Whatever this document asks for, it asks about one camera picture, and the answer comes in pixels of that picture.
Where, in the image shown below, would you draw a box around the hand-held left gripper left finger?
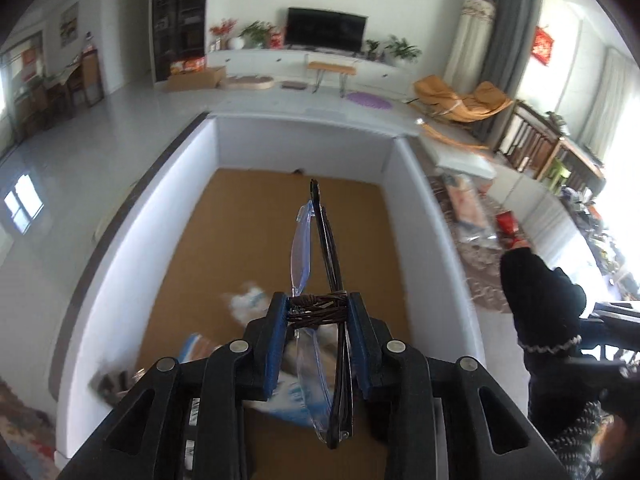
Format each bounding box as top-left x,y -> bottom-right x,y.
57,291 -> 291,480

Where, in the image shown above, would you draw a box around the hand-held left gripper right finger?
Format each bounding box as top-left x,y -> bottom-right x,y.
346,291 -> 576,480

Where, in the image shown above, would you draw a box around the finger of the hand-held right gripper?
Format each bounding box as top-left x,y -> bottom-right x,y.
580,301 -> 640,348

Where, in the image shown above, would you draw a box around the black framed eyeglasses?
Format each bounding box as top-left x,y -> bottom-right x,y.
290,179 -> 353,451

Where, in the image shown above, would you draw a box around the large white storage box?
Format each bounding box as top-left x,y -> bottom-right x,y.
52,112 -> 488,471

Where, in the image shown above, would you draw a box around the person's right forearm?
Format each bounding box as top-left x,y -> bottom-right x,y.
547,400 -> 640,480

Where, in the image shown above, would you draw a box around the white crumpled packet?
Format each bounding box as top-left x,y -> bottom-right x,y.
222,282 -> 273,326

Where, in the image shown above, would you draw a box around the white orange packet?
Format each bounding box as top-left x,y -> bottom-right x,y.
177,332 -> 221,363

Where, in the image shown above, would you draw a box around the green stool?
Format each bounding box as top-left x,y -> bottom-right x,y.
545,157 -> 573,191

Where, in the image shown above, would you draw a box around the dark brown packet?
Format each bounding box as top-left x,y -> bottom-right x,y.
89,367 -> 146,406

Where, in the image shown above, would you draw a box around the pink cloth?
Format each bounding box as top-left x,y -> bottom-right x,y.
447,176 -> 486,231

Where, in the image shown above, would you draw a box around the wooden rack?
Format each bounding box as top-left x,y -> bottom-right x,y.
497,101 -> 606,196

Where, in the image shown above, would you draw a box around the white coffee table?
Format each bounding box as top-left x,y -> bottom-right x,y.
434,150 -> 498,178

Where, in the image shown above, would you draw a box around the orange footrest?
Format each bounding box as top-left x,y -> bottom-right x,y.
422,120 -> 490,151

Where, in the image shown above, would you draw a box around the purple round mat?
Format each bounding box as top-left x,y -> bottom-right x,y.
346,91 -> 392,111

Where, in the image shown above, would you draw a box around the orange lounge chair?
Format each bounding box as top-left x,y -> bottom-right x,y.
414,75 -> 515,123

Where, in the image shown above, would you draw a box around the round beige cat scratcher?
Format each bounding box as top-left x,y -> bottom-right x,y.
226,75 -> 274,93

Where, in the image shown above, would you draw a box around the colourful patterned rug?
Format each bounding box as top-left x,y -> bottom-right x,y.
0,377 -> 57,480

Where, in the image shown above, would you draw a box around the cardboard box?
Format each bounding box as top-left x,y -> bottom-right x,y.
166,66 -> 227,92

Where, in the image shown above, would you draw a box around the wooden bench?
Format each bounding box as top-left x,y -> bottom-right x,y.
306,61 -> 357,97

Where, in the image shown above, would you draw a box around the white television cabinet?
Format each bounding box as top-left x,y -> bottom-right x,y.
207,49 -> 426,98

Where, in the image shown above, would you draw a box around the red hanging decoration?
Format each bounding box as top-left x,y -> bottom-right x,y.
531,25 -> 555,67

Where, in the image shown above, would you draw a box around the red orange carton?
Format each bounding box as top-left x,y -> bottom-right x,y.
170,56 -> 207,76

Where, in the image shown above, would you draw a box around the leafy potted plant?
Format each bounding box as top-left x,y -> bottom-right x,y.
385,36 -> 422,65

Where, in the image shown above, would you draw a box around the green potted plant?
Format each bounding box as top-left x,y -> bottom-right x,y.
240,21 -> 277,50

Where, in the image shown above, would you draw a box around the black flat television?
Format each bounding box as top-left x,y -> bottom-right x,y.
286,7 -> 370,54

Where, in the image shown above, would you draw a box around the grey curtain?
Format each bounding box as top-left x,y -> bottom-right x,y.
480,0 -> 546,106

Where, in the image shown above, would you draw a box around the covered standing air conditioner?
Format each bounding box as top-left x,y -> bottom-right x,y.
444,0 -> 498,92

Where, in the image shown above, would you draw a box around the red flower bouquet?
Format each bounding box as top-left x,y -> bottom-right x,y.
210,18 -> 237,51

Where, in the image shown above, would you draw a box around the wooden framed board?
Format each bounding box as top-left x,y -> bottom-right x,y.
80,47 -> 104,106

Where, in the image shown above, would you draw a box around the wooden dining table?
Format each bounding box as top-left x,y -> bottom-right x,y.
15,67 -> 83,126

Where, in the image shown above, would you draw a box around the dark tall bookcase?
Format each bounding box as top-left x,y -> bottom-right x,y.
151,0 -> 210,82

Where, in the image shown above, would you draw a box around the framed wall picture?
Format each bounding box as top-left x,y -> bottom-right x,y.
60,2 -> 81,46

